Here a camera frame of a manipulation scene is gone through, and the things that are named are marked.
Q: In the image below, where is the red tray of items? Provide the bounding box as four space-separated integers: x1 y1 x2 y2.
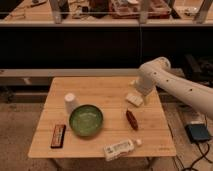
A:
109 0 171 19

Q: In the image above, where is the green ceramic bowl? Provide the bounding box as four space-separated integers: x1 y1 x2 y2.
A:
69 104 104 137

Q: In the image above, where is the white plastic bottle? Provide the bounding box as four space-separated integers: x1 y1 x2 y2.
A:
103 139 142 161

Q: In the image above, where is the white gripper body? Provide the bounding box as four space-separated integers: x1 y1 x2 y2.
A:
134 77 154 105

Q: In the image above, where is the white rectangular block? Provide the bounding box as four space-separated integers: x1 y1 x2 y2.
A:
126 93 143 107

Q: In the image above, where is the wooden table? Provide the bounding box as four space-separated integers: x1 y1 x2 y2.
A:
27 76 177 171

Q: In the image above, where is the blue foot pedal box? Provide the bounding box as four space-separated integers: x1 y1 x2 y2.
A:
185 124 211 143

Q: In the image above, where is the brown sausage-shaped object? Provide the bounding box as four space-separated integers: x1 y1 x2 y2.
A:
126 110 138 130

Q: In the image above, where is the dark chocolate bar box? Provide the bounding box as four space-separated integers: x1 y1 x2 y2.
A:
51 124 66 148

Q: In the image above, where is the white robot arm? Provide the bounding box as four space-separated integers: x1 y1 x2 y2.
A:
134 57 213 120

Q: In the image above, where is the long workbench shelf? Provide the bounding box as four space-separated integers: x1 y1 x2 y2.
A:
0 0 213 27

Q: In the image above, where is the white paper cup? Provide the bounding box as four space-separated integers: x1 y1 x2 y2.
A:
64 93 79 114

